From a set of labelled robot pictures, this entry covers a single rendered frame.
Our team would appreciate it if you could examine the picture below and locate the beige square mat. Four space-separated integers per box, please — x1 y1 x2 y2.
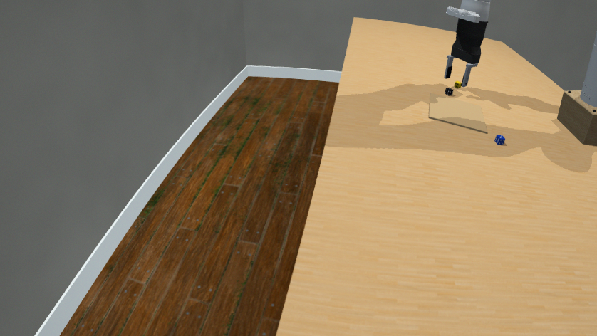
429 93 487 134

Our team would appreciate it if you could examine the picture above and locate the blue die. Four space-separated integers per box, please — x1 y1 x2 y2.
494 135 505 145

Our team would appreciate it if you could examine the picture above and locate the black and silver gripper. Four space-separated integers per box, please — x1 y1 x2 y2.
444 0 490 87

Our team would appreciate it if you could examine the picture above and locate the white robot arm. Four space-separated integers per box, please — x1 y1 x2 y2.
580 32 597 107

